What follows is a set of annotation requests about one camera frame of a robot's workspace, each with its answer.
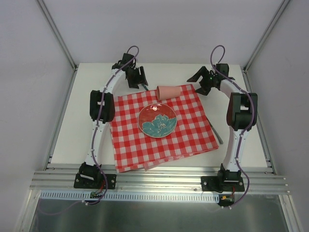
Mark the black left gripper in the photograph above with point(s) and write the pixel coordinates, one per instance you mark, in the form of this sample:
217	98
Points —
134	76

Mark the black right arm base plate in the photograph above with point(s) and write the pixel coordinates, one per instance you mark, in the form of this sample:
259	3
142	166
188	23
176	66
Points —
212	183

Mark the red teal ceramic plate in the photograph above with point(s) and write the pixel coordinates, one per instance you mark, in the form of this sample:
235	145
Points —
157	120

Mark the aluminium front rail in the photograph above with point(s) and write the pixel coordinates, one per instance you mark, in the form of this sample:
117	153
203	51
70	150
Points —
161	179

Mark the salmon pink plastic cup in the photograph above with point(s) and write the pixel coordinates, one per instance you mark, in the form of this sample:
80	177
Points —
167	92

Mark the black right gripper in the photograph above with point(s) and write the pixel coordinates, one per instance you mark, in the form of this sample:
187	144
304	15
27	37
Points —
204	80

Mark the aluminium frame post left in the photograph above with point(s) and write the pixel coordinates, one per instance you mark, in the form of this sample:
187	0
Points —
55	31

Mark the red white checkered cloth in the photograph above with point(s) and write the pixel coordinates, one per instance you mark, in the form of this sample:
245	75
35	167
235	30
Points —
134	150

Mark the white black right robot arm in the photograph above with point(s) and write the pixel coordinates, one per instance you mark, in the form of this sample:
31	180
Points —
241	115

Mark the silver table knife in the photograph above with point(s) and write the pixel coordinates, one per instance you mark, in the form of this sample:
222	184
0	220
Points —
219	139

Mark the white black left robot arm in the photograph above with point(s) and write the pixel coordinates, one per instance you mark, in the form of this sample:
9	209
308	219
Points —
102	109

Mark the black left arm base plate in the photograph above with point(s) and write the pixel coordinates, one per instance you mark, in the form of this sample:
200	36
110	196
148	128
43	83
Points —
86	183

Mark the aluminium frame post right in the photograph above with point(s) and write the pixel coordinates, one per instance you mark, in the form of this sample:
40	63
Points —
267	32

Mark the aluminium frame post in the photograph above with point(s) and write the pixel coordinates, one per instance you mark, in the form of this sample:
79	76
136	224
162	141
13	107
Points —
267	32
55	31

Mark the white slotted cable duct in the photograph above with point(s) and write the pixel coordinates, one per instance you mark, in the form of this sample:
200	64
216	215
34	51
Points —
194	197

